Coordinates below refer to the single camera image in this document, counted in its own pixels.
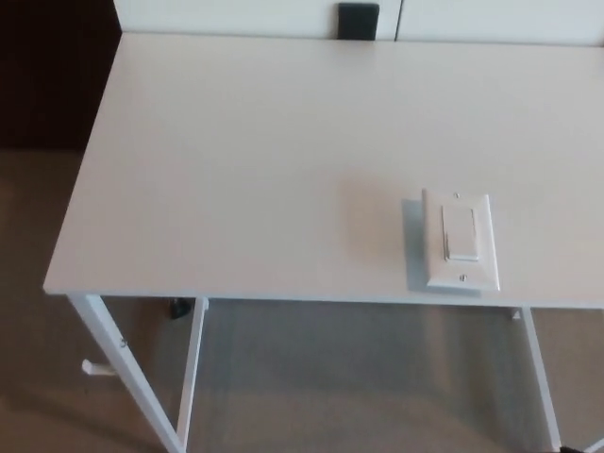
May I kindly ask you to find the white rocker light switch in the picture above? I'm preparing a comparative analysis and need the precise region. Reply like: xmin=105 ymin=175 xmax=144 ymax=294
xmin=421 ymin=187 xmax=501 ymax=294

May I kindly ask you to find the black wall outlet plate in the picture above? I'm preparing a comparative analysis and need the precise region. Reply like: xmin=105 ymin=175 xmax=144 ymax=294
xmin=337 ymin=2 xmax=381 ymax=42

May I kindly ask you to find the dark brown cabinet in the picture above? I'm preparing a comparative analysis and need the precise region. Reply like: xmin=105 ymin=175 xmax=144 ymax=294
xmin=0 ymin=0 xmax=126 ymax=153

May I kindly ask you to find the grey switch mounting plate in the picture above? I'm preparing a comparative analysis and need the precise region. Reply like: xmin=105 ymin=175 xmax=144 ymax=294
xmin=400 ymin=197 xmax=483 ymax=299

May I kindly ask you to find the white table with metal legs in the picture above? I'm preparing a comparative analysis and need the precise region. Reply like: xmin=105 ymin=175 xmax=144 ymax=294
xmin=42 ymin=31 xmax=604 ymax=453

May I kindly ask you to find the white cylindrical peg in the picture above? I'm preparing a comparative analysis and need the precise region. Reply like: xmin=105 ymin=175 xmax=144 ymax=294
xmin=80 ymin=359 xmax=115 ymax=379

